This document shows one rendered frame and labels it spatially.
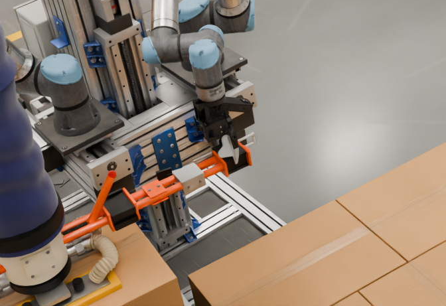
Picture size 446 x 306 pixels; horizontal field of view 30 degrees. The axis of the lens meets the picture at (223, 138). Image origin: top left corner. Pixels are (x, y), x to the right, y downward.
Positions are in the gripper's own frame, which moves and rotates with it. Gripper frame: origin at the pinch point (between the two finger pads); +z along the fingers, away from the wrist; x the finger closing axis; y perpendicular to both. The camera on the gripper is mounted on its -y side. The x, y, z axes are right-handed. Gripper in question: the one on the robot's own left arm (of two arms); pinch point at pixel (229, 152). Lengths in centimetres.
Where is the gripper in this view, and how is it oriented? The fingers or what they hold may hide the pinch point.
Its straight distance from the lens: 234.1
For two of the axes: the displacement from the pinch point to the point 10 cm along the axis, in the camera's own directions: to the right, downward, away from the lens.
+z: 1.5, 8.0, 5.7
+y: -8.7, 3.9, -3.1
